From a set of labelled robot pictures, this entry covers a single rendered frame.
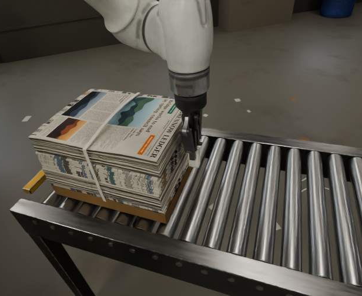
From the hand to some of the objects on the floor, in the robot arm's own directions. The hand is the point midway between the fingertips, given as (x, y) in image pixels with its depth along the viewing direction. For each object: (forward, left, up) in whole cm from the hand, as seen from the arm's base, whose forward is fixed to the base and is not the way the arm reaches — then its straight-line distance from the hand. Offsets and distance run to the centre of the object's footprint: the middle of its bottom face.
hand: (194, 156), depth 74 cm
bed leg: (+12, +52, -93) cm, 107 cm away
